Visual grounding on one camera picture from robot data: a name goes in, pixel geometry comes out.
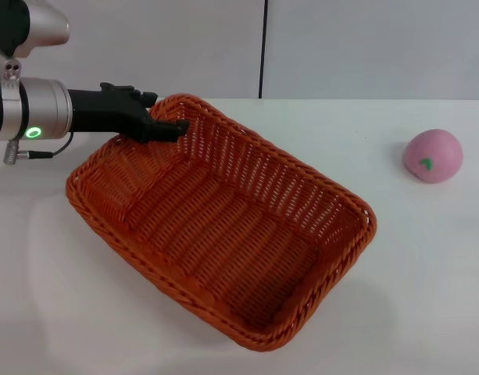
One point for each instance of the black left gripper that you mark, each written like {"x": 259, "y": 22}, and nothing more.
{"x": 106, "y": 111}

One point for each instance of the orange woven plastic basket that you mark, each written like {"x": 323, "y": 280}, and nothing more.
{"x": 223, "y": 234}

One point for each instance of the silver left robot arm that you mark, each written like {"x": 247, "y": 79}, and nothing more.
{"x": 36, "y": 107}

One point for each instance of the pink toy peach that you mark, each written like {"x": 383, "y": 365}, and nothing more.
{"x": 438, "y": 150}

